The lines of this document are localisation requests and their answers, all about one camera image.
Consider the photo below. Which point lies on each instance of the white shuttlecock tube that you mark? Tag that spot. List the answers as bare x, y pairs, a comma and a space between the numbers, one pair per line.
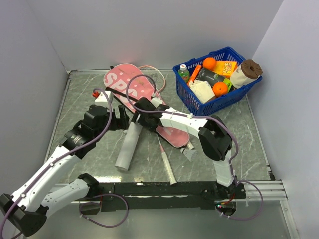
128, 148

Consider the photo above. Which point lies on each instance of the white shuttlecock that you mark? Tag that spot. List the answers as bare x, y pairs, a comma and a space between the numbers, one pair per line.
190, 154

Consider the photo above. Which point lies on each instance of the lime green packet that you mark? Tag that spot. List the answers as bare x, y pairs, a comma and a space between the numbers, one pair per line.
229, 84

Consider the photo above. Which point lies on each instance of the orange fruit back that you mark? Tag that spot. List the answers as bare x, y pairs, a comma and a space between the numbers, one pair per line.
209, 63

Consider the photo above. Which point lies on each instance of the white cloth bag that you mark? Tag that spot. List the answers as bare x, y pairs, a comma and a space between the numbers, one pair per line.
202, 90

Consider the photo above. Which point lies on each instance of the pink badminton racket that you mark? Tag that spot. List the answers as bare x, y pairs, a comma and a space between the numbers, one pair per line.
160, 82

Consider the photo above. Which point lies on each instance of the black packet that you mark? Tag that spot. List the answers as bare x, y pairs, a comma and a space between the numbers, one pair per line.
209, 76

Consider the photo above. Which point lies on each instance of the brown paper roll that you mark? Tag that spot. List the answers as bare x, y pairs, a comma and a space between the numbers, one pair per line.
247, 72

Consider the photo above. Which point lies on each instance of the yellow orange snack box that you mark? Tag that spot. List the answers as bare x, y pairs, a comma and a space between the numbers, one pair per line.
225, 68

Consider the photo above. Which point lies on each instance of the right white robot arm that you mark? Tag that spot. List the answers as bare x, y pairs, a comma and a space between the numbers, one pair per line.
214, 137

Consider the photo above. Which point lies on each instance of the orange slim box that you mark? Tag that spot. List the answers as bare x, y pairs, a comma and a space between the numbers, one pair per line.
194, 74

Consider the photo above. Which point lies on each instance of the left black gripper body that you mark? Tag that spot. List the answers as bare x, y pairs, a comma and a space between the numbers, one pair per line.
101, 129

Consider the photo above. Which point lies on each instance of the orange fruit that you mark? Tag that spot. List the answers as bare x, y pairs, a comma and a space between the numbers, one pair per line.
220, 89
209, 63

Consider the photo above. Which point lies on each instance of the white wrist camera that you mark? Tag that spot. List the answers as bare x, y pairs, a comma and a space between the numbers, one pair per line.
101, 100
156, 101

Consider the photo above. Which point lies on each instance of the orange fruit front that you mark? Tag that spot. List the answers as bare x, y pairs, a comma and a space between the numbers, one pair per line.
220, 89

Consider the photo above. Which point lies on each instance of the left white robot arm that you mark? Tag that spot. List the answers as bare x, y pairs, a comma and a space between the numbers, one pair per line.
29, 207

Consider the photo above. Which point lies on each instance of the green drink bottle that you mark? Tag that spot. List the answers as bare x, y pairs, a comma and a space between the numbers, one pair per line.
184, 72

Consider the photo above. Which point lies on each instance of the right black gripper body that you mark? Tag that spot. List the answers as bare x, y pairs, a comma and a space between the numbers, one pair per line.
143, 121

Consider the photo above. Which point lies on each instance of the blue plastic basket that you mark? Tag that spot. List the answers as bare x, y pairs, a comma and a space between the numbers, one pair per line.
192, 102

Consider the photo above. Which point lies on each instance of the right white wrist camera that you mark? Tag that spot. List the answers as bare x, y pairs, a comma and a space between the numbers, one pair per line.
156, 101

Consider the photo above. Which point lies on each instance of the pink racket cover bag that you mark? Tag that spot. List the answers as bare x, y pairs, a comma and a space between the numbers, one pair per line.
136, 86

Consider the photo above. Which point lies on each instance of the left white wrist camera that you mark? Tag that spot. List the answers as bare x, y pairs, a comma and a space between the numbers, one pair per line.
101, 100

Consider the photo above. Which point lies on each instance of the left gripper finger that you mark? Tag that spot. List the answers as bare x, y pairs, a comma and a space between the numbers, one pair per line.
122, 111
122, 124

